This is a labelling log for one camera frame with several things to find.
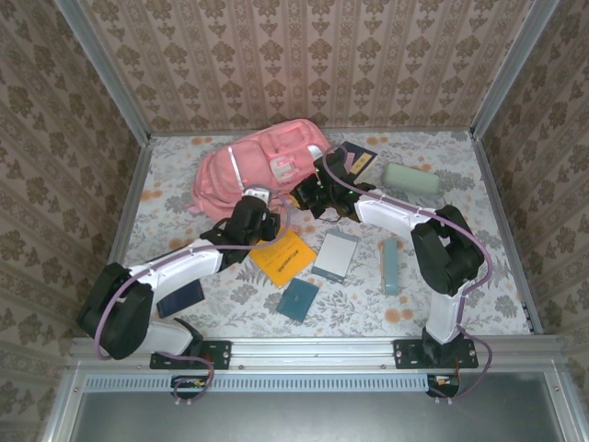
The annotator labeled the white notebook grey border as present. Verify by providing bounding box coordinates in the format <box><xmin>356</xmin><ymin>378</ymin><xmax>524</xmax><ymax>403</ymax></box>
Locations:
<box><xmin>311</xmin><ymin>229</ymin><xmax>359</xmax><ymax>283</ymax></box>

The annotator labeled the pink backpack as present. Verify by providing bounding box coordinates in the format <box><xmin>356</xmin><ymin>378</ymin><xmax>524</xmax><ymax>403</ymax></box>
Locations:
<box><xmin>186</xmin><ymin>118</ymin><xmax>333</xmax><ymax>220</ymax></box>

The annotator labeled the navy book yellow label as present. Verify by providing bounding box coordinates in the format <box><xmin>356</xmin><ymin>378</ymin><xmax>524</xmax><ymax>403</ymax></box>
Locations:
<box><xmin>338</xmin><ymin>141</ymin><xmax>380</xmax><ymax>184</ymax></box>

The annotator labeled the teal small notebook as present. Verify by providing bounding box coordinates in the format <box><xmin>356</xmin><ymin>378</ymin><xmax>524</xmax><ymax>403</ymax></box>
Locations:
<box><xmin>276</xmin><ymin>277</ymin><xmax>319</xmax><ymax>322</ymax></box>

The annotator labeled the pale green pencil case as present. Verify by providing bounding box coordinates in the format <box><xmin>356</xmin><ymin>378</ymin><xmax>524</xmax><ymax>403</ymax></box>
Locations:
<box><xmin>381</xmin><ymin>161</ymin><xmax>443</xmax><ymax>200</ymax></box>

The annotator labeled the light blue pencil box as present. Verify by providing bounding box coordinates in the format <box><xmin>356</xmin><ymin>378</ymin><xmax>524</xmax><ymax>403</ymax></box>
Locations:
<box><xmin>379</xmin><ymin>237</ymin><xmax>400</xmax><ymax>297</ymax></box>

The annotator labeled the plain dark navy book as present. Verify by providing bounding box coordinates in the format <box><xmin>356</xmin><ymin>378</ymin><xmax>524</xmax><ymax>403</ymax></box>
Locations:
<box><xmin>156</xmin><ymin>279</ymin><xmax>206</xmax><ymax>320</ymax></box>

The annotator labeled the black controller board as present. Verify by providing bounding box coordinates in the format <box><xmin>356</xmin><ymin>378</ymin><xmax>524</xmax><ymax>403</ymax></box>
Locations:
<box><xmin>170</xmin><ymin>374</ymin><xmax>207</xmax><ymax>401</ymax></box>
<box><xmin>426</xmin><ymin>372</ymin><xmax>462</xmax><ymax>400</ymax></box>

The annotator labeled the grey metal panel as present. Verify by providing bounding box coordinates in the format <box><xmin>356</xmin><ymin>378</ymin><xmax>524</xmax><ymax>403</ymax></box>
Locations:
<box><xmin>43</xmin><ymin>370</ymin><xmax>576</xmax><ymax>442</ymax></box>

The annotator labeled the aluminium back rail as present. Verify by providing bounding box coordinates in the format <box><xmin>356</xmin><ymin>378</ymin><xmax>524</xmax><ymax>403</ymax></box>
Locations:
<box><xmin>149</xmin><ymin>126</ymin><xmax>476</xmax><ymax>138</ymax></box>

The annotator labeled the aluminium side rail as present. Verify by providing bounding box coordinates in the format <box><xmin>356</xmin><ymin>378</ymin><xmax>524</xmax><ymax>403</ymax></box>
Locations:
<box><xmin>471</xmin><ymin>132</ymin><xmax>545</xmax><ymax>336</ymax></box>
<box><xmin>68</xmin><ymin>135</ymin><xmax>154</xmax><ymax>344</ymax></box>

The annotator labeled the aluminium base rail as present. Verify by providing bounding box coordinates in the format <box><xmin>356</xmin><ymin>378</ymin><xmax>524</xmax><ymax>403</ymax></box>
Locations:
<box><xmin>68</xmin><ymin>334</ymin><xmax>565</xmax><ymax>372</ymax></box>

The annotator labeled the grey slotted cable duct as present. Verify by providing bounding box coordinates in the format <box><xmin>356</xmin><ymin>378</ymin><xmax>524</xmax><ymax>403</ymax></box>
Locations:
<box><xmin>85</xmin><ymin>373</ymin><xmax>432</xmax><ymax>393</ymax></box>

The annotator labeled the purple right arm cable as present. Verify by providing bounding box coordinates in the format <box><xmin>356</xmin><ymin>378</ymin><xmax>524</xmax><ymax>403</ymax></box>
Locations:
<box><xmin>321</xmin><ymin>149</ymin><xmax>493</xmax><ymax>406</ymax></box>

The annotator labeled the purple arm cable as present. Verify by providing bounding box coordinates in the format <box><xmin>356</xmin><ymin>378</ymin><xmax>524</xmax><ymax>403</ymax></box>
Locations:
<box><xmin>94</xmin><ymin>183</ymin><xmax>295</xmax><ymax>409</ymax></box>
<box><xmin>321</xmin><ymin>149</ymin><xmax>493</xmax><ymax>406</ymax></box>

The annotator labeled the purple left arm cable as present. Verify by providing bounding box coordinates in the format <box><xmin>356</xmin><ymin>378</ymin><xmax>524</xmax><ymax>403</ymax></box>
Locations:
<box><xmin>94</xmin><ymin>183</ymin><xmax>295</xmax><ymax>409</ymax></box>

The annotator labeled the aluminium frame post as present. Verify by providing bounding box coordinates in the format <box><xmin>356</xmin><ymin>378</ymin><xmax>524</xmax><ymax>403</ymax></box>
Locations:
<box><xmin>468</xmin><ymin>0</ymin><xmax>560</xmax><ymax>139</ymax></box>
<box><xmin>51</xmin><ymin>0</ymin><xmax>153</xmax><ymax>145</ymax></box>

